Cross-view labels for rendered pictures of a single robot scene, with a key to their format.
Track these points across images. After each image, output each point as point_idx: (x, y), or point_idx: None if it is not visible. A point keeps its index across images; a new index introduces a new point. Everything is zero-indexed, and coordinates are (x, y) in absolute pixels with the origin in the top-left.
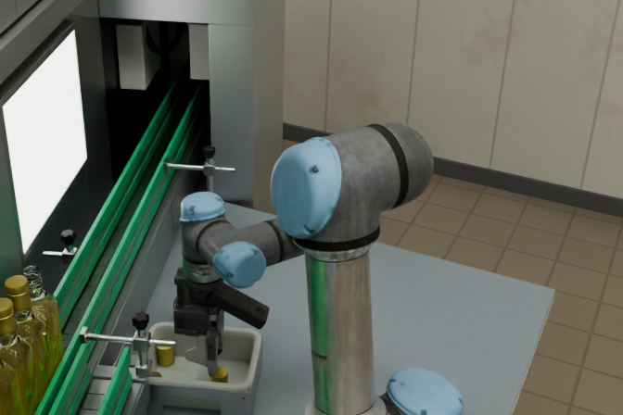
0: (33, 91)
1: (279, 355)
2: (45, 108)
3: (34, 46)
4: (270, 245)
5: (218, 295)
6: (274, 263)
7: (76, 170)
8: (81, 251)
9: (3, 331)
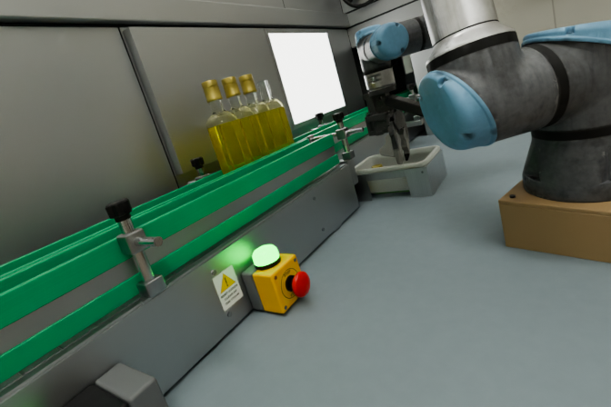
0: (295, 43)
1: (460, 169)
2: (306, 58)
3: (295, 23)
4: (411, 25)
5: (391, 98)
6: (419, 43)
7: (337, 107)
8: (327, 124)
9: (229, 94)
